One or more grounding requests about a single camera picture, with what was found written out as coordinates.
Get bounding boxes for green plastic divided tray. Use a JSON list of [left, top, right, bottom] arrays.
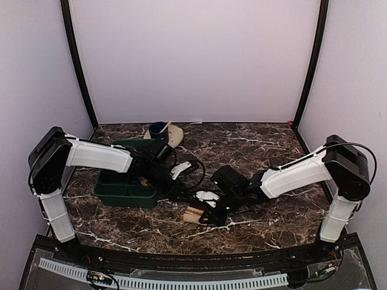
[[94, 139, 167, 208]]

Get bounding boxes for black left corner post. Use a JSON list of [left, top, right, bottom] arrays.
[[60, 0, 99, 129]]

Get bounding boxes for white slotted cable duct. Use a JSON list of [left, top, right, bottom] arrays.
[[38, 258, 288, 289]]

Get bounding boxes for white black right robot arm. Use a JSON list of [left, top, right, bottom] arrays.
[[196, 135, 376, 262]]

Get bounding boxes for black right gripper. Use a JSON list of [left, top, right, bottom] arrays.
[[200, 190, 244, 228]]

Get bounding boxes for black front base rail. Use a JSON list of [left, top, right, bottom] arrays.
[[23, 233, 370, 275]]

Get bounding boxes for black right corner post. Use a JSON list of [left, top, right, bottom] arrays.
[[292, 0, 330, 131]]

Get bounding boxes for blue enamel mug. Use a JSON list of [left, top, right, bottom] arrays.
[[149, 121, 169, 141]]

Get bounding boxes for tan brown sock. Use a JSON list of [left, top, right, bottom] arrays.
[[140, 178, 154, 188]]

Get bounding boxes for striped cream red sock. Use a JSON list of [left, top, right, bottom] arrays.
[[181, 204, 206, 224]]

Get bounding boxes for cream ceramic saucer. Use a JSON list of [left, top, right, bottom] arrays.
[[143, 124, 184, 149]]

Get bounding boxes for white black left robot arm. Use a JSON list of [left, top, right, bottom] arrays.
[[28, 126, 194, 263]]

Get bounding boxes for black corner post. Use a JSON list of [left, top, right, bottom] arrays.
[[60, 0, 99, 129], [292, 0, 330, 131]]

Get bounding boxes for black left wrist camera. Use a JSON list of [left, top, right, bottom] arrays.
[[170, 161, 198, 180]]

